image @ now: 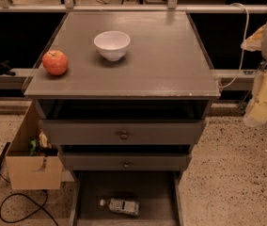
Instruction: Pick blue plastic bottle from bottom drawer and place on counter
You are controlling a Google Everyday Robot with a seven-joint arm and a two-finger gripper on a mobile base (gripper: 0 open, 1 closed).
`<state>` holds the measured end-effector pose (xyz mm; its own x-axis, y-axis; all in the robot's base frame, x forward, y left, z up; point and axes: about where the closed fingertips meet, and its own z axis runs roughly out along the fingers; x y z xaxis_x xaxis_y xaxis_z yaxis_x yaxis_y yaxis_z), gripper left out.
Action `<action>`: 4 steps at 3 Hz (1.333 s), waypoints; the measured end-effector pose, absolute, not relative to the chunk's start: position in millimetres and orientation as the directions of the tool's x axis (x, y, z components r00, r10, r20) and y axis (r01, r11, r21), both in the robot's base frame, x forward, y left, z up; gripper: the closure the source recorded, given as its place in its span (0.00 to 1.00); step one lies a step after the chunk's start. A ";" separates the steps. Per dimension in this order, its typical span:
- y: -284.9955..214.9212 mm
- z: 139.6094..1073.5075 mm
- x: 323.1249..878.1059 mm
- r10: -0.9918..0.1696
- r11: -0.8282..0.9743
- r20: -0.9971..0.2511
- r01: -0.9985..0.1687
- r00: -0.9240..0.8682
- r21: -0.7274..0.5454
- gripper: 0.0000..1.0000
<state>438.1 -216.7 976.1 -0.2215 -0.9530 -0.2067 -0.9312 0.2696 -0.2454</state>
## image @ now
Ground bottom grey drawer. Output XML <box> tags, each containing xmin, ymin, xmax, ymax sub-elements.
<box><xmin>68</xmin><ymin>171</ymin><xmax>184</xmax><ymax>226</ymax></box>

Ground metal rail frame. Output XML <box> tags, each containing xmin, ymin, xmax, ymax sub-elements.
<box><xmin>0</xmin><ymin>0</ymin><xmax>267</xmax><ymax>96</ymax></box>

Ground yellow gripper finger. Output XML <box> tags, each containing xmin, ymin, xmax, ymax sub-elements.
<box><xmin>241</xmin><ymin>25</ymin><xmax>266</xmax><ymax>52</ymax></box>
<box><xmin>243</xmin><ymin>71</ymin><xmax>267</xmax><ymax>127</ymax></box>

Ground black floor cable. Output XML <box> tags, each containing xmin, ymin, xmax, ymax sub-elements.
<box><xmin>0</xmin><ymin>158</ymin><xmax>59</xmax><ymax>226</ymax></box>

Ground white hanging cable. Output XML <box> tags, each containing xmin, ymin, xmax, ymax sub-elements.
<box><xmin>218</xmin><ymin>2</ymin><xmax>250</xmax><ymax>90</ymax></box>

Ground grey drawer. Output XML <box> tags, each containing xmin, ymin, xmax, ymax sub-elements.
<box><xmin>39</xmin><ymin>120</ymin><xmax>206</xmax><ymax>145</ymax></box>
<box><xmin>59</xmin><ymin>153</ymin><xmax>191</xmax><ymax>171</ymax></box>
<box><xmin>68</xmin><ymin>171</ymin><xmax>184</xmax><ymax>226</ymax></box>

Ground middle grey drawer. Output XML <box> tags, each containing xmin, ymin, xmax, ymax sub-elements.
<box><xmin>59</xmin><ymin>153</ymin><xmax>191</xmax><ymax>171</ymax></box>

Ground clear plastic water bottle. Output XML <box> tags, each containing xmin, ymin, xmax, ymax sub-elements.
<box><xmin>99</xmin><ymin>198</ymin><xmax>139</xmax><ymax>217</ymax></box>

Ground items inside cardboard box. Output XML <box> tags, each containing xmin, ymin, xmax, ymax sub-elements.
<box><xmin>29</xmin><ymin>132</ymin><xmax>58</xmax><ymax>156</ymax></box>

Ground top grey drawer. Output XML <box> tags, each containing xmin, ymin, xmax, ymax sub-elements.
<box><xmin>39</xmin><ymin>120</ymin><xmax>206</xmax><ymax>145</ymax></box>

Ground white ceramic bowl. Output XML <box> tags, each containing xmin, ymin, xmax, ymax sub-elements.
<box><xmin>94</xmin><ymin>31</ymin><xmax>131</xmax><ymax>61</ymax></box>

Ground red apple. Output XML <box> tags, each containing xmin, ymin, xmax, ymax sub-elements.
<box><xmin>42</xmin><ymin>50</ymin><xmax>69</xmax><ymax>76</ymax></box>

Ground grey drawer cabinet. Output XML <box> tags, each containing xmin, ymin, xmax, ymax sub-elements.
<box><xmin>24</xmin><ymin>10</ymin><xmax>222</xmax><ymax>226</ymax></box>

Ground cardboard box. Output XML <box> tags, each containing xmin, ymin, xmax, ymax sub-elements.
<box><xmin>6</xmin><ymin>105</ymin><xmax>62</xmax><ymax>190</ymax></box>

